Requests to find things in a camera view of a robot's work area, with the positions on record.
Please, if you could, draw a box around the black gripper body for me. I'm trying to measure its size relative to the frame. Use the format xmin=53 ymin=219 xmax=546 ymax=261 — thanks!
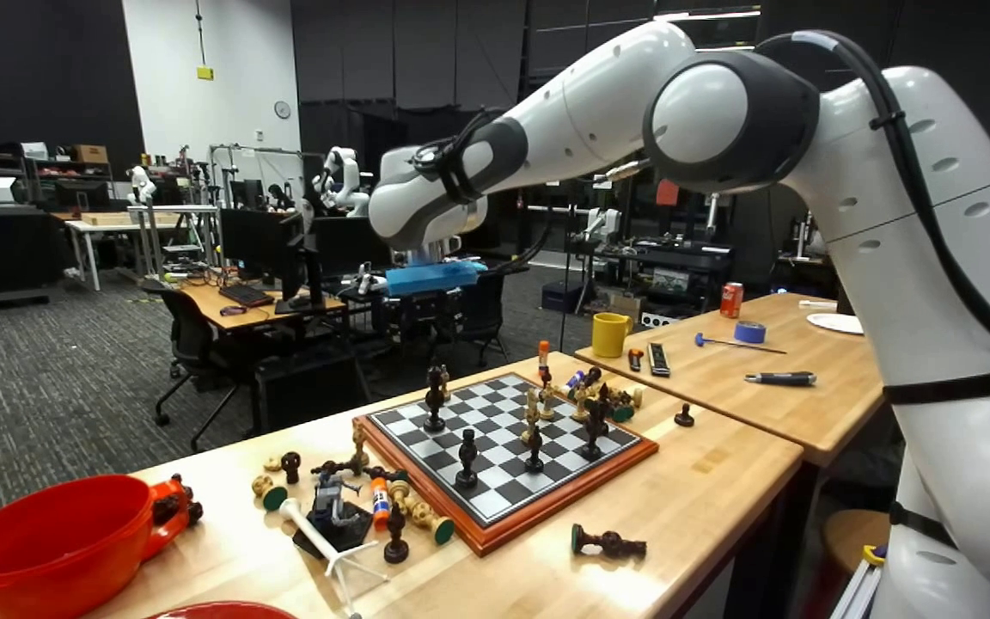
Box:
xmin=406 ymin=292 xmax=470 ymax=343

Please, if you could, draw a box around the orange topped chess piece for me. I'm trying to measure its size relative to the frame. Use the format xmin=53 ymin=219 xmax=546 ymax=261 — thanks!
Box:
xmin=531 ymin=337 xmax=556 ymax=393

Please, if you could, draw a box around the wooden framed chess board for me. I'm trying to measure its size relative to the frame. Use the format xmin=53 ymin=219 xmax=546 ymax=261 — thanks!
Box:
xmin=351 ymin=369 xmax=661 ymax=557

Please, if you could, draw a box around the dark lying chess piece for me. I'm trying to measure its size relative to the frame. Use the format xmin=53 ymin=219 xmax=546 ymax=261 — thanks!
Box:
xmin=563 ymin=364 xmax=609 ymax=399

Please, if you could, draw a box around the black lying chess piece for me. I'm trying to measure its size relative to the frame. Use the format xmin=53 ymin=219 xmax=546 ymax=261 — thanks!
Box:
xmin=308 ymin=456 xmax=360 ymax=481
xmin=567 ymin=524 xmax=650 ymax=565

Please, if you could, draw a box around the yellow green based chess piece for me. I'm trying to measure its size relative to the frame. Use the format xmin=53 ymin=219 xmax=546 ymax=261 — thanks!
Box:
xmin=248 ymin=471 xmax=291 ymax=516
xmin=401 ymin=490 xmax=456 ymax=547

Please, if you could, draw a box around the black chess pawn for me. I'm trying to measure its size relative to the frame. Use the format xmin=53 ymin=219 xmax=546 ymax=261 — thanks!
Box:
xmin=381 ymin=508 xmax=413 ymax=568

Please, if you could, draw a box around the orange blue small toy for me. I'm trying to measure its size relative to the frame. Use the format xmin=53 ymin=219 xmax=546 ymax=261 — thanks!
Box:
xmin=368 ymin=478 xmax=398 ymax=534

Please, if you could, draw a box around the yellow cup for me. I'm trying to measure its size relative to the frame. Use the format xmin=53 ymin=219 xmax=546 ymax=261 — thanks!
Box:
xmin=588 ymin=308 xmax=631 ymax=364

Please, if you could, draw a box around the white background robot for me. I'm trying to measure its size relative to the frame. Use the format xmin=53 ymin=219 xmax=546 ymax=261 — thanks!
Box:
xmin=308 ymin=140 xmax=374 ymax=219

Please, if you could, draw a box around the dark small box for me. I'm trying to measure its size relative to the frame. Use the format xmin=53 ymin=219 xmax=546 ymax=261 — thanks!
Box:
xmin=304 ymin=484 xmax=374 ymax=549

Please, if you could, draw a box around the wooden top desk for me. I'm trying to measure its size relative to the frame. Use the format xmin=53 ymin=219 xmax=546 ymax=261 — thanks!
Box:
xmin=177 ymin=280 xmax=351 ymax=337

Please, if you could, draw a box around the black office chair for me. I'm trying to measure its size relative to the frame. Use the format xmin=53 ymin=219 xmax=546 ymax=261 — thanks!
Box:
xmin=150 ymin=285 xmax=249 ymax=455

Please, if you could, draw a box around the red can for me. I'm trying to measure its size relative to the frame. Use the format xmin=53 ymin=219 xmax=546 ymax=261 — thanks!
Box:
xmin=718 ymin=280 xmax=747 ymax=322

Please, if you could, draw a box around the orange toy figure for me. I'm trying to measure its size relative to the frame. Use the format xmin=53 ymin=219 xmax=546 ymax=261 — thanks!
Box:
xmin=147 ymin=471 xmax=207 ymax=547

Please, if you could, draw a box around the red plate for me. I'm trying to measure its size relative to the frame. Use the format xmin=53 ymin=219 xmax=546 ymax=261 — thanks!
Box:
xmin=155 ymin=597 xmax=300 ymax=619

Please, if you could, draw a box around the white plate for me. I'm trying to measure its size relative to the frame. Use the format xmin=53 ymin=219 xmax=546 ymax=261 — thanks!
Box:
xmin=803 ymin=308 xmax=869 ymax=341

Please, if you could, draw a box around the red plastic bowl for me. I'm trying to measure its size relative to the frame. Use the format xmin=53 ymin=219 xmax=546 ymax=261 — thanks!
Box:
xmin=0 ymin=471 xmax=162 ymax=619

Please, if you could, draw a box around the round wooden stool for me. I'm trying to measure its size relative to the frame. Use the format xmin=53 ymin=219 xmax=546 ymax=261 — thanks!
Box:
xmin=821 ymin=508 xmax=899 ymax=613

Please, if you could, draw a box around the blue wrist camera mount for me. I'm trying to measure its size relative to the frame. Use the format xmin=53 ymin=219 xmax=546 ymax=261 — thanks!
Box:
xmin=381 ymin=253 xmax=496 ymax=301

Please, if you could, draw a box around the black handled tool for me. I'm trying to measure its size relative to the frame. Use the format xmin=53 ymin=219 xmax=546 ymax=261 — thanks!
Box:
xmin=743 ymin=369 xmax=816 ymax=388

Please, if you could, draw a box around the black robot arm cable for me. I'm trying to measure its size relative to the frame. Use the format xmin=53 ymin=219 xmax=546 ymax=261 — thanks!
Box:
xmin=749 ymin=26 xmax=990 ymax=371

